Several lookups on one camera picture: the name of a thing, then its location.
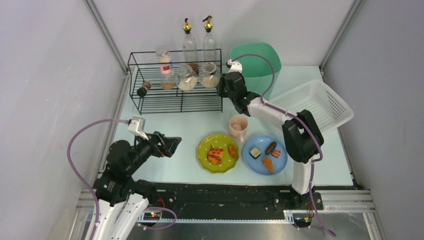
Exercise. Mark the white plastic basket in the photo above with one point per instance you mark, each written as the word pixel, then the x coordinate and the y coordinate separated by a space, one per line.
pixel 329 110

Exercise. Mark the black wire rack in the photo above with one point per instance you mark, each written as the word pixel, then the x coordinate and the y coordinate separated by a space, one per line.
pixel 145 66

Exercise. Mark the tall jar blue label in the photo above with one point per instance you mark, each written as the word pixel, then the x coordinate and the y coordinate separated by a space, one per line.
pixel 162 53

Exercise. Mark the brown sea cucumber toy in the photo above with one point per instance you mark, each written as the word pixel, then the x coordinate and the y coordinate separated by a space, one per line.
pixel 271 147

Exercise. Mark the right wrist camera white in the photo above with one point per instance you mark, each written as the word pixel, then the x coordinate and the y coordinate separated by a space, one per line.
pixel 234 66

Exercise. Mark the orange food chunk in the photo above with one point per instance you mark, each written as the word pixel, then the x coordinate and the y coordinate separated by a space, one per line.
pixel 268 163

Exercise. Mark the oil bottle gold spout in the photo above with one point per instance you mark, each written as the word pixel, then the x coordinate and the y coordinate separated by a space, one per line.
pixel 209 41
pixel 190 47

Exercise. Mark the round glass jar silver lid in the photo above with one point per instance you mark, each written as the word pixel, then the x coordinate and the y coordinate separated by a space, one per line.
pixel 187 78

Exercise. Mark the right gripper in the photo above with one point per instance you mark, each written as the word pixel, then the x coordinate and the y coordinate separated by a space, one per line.
pixel 226 87

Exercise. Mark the green dotted plate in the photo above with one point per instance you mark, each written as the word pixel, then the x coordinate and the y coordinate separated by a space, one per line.
pixel 217 140

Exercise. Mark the green plastic bin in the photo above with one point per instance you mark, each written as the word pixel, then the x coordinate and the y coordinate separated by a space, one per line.
pixel 256 71

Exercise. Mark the sushi roll piece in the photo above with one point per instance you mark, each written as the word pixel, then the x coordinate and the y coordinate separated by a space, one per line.
pixel 255 153

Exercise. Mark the red white meat slice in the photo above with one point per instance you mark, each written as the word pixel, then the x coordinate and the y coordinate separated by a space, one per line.
pixel 276 153

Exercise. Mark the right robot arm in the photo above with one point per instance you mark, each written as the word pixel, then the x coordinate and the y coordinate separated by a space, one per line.
pixel 302 136

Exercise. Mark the pink mug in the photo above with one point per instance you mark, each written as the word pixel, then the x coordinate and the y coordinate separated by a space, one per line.
pixel 238 125

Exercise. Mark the brown fried food piece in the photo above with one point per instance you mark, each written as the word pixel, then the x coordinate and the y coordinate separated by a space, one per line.
pixel 232 151

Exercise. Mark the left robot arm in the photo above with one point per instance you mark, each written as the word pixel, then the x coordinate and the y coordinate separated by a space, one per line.
pixel 119 185

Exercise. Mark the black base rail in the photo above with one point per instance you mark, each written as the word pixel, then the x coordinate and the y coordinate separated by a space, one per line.
pixel 222 202

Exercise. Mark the orange chicken wing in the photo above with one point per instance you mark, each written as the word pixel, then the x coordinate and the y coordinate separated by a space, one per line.
pixel 216 152
pixel 214 160

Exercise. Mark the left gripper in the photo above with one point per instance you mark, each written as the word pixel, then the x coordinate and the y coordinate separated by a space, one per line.
pixel 159 144

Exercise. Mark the blue plate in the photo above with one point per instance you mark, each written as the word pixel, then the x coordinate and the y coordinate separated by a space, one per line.
pixel 261 142

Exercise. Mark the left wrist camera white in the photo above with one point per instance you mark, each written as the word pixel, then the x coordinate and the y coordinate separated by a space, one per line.
pixel 136 127

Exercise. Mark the pink lid spice shaker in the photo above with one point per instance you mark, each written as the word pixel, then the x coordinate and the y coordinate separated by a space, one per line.
pixel 167 77

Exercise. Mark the small black cap spice bottle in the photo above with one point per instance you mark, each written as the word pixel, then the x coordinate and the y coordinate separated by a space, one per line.
pixel 143 89

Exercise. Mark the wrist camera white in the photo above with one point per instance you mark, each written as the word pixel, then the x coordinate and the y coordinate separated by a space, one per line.
pixel 234 66
pixel 136 127

